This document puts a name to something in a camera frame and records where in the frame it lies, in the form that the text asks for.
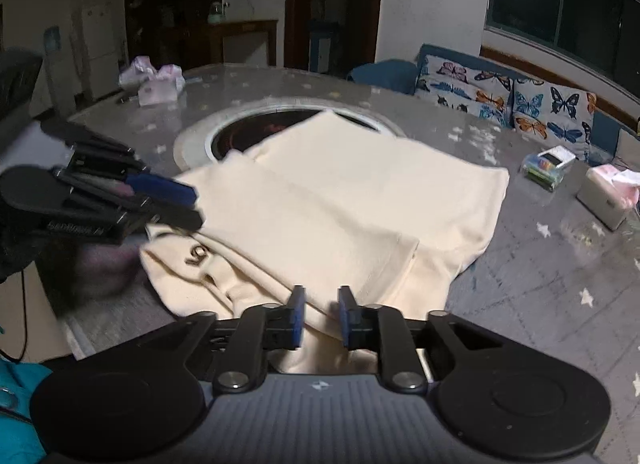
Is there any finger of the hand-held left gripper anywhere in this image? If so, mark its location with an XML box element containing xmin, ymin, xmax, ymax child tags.
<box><xmin>119</xmin><ymin>195</ymin><xmax>207</xmax><ymax>233</ymax></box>
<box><xmin>42</xmin><ymin>119</ymin><xmax>197</xmax><ymax>205</ymax></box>

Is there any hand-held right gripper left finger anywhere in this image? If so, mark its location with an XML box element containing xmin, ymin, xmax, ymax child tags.
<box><xmin>165</xmin><ymin>285</ymin><xmax>307</xmax><ymax>395</ymax></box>

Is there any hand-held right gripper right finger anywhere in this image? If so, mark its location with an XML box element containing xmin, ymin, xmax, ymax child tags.
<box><xmin>337</xmin><ymin>285</ymin><xmax>503</xmax><ymax>395</ymax></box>

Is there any cream garment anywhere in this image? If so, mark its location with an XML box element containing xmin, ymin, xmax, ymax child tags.
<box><xmin>140</xmin><ymin>111</ymin><xmax>511</xmax><ymax>375</ymax></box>

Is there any round black induction cooker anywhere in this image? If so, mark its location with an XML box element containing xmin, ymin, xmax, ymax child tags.
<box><xmin>175</xmin><ymin>102</ymin><xmax>401</xmax><ymax>171</ymax></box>

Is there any pink tissue pack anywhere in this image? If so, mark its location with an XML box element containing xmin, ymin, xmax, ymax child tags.
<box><xmin>137</xmin><ymin>64</ymin><xmax>186</xmax><ymax>107</ymax></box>

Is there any pink plastic bag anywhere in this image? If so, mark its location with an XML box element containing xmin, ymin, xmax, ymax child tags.
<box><xmin>119</xmin><ymin>56</ymin><xmax>154</xmax><ymax>87</ymax></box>

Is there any white refrigerator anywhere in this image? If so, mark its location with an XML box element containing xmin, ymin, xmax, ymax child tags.
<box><xmin>70</xmin><ymin>1</ymin><xmax>124</xmax><ymax>99</ymax></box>

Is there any wooden side cabinet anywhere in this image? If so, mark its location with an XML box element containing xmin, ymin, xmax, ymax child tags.
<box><xmin>207</xmin><ymin>18</ymin><xmax>279</xmax><ymax>67</ymax></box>

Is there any white water dispenser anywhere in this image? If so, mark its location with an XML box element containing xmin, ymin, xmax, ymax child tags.
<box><xmin>307</xmin><ymin>21</ymin><xmax>334</xmax><ymax>73</ymax></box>

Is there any teal jacket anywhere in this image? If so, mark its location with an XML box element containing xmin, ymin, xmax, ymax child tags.
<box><xmin>0</xmin><ymin>359</ymin><xmax>57</xmax><ymax>464</ymax></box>

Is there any clear box of colourful bits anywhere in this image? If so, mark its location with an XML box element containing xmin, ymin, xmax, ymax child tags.
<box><xmin>520</xmin><ymin>153</ymin><xmax>568</xmax><ymax>193</ymax></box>

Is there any blue sofa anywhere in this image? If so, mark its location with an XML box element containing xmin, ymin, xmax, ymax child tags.
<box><xmin>347</xmin><ymin>44</ymin><xmax>640</xmax><ymax>167</ymax></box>

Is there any butterfly cushion with purple butterfly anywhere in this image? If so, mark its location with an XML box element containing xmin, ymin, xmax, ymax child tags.
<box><xmin>414</xmin><ymin>54</ymin><xmax>516</xmax><ymax>127</ymax></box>

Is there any white remote control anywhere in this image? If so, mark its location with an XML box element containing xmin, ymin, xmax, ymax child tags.
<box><xmin>537</xmin><ymin>146</ymin><xmax>577</xmax><ymax>171</ymax></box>

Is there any white tissue box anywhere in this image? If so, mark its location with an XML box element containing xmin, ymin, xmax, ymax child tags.
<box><xmin>576</xmin><ymin>164</ymin><xmax>640</xmax><ymax>232</ymax></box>

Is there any butterfly cushion with dark butterfly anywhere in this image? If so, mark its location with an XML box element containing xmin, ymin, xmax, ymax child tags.
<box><xmin>510</xmin><ymin>78</ymin><xmax>598</xmax><ymax>161</ymax></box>

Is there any plain grey cushion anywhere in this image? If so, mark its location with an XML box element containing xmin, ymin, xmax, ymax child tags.
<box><xmin>616</xmin><ymin>129</ymin><xmax>640</xmax><ymax>169</ymax></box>

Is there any dark window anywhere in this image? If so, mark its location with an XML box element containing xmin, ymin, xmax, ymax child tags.
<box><xmin>482</xmin><ymin>0</ymin><xmax>640</xmax><ymax>79</ymax></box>

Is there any black cable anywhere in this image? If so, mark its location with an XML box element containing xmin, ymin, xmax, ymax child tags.
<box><xmin>0</xmin><ymin>269</ymin><xmax>29</xmax><ymax>365</ymax></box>

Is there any dark wooden door frame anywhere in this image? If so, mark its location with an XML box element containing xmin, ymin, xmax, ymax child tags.
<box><xmin>284</xmin><ymin>0</ymin><xmax>386</xmax><ymax>77</ymax></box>

